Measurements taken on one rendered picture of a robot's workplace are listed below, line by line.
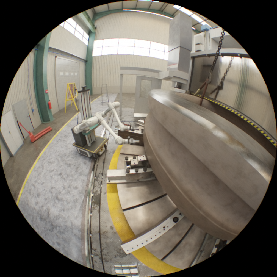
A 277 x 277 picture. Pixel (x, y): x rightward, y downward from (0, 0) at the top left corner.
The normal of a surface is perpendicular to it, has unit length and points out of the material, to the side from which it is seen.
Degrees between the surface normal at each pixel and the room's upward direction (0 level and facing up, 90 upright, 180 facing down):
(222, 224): 11
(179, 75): 90
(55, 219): 0
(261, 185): 90
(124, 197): 0
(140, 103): 90
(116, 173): 0
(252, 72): 90
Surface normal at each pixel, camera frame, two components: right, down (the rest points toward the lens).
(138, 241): 0.07, -0.82
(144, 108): 0.14, 0.57
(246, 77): -0.99, 0.02
